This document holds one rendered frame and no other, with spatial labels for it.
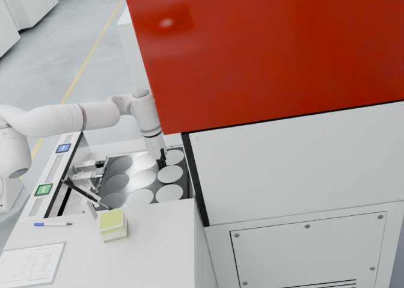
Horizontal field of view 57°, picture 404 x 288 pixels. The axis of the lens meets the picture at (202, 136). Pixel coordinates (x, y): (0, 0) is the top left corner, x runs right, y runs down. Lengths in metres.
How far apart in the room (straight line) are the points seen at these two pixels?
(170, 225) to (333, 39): 0.70
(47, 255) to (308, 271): 0.96
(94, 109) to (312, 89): 0.66
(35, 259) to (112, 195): 0.36
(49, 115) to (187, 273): 0.59
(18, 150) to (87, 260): 0.39
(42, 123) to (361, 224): 1.10
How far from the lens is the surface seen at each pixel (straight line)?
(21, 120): 1.18
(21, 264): 1.30
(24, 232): 1.40
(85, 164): 1.67
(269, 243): 1.44
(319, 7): 0.98
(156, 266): 1.10
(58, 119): 1.16
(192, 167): 1.16
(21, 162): 1.24
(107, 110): 1.23
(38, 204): 1.50
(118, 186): 1.49
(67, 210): 1.53
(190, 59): 0.97
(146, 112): 1.32
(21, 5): 7.68
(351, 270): 1.67
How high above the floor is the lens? 1.82
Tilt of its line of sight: 35 degrees down
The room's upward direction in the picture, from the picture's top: 12 degrees counter-clockwise
